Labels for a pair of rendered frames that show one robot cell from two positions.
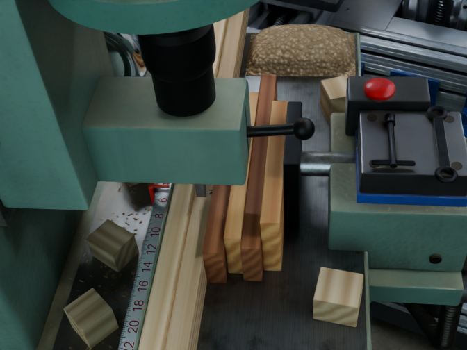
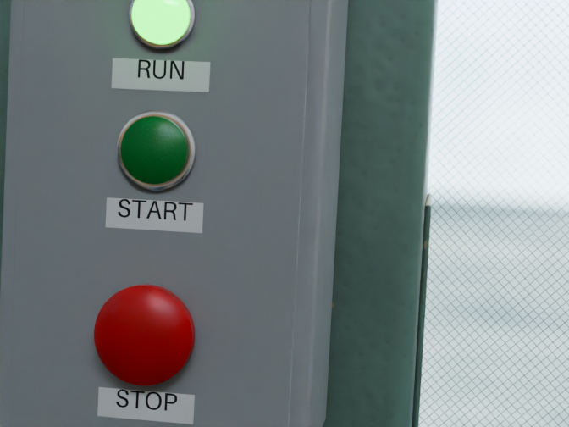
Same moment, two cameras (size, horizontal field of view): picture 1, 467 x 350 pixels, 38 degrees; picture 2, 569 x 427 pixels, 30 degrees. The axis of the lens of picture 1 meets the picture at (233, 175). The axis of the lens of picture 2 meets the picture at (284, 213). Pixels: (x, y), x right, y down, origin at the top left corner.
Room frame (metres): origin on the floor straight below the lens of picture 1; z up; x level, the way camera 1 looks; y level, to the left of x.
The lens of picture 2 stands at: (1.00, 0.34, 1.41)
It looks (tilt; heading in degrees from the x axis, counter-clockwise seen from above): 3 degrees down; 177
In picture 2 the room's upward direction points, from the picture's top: 3 degrees clockwise
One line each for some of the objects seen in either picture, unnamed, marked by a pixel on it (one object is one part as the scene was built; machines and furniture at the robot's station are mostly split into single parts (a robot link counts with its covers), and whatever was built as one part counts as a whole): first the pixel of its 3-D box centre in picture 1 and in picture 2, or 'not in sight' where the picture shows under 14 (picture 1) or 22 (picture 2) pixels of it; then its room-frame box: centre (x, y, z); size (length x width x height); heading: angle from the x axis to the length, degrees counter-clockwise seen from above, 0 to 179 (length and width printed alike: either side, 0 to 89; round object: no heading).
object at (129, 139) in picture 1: (171, 135); not in sight; (0.45, 0.05, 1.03); 0.14 x 0.07 x 0.09; 80
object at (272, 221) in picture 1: (276, 182); not in sight; (0.46, -0.04, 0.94); 0.17 x 0.02 x 0.07; 170
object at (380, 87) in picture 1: (379, 89); not in sight; (0.50, -0.15, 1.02); 0.03 x 0.03 x 0.01
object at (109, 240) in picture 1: (112, 245); not in sight; (0.50, 0.15, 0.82); 0.04 x 0.04 x 0.03; 49
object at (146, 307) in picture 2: not in sight; (144, 335); (0.68, 0.32, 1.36); 0.03 x 0.01 x 0.03; 80
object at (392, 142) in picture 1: (391, 139); not in sight; (0.44, -0.15, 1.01); 0.07 x 0.04 x 0.01; 170
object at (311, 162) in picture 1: (322, 164); not in sight; (0.47, -0.09, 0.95); 0.09 x 0.07 x 0.09; 170
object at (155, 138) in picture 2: not in sight; (154, 150); (0.68, 0.32, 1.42); 0.02 x 0.01 x 0.02; 80
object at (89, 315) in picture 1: (91, 318); not in sight; (0.40, 0.17, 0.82); 0.04 x 0.04 x 0.04; 38
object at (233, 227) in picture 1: (244, 176); not in sight; (0.49, -0.01, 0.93); 0.21 x 0.02 x 0.06; 170
